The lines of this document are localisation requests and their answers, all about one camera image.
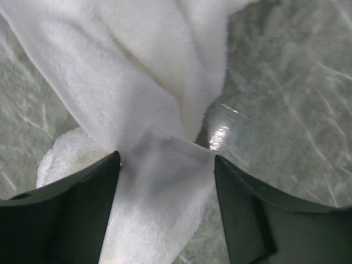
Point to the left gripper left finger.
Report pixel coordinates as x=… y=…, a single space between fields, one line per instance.
x=63 y=222

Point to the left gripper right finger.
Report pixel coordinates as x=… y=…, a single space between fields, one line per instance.
x=265 y=225

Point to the white towel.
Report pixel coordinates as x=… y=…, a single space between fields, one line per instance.
x=138 y=77

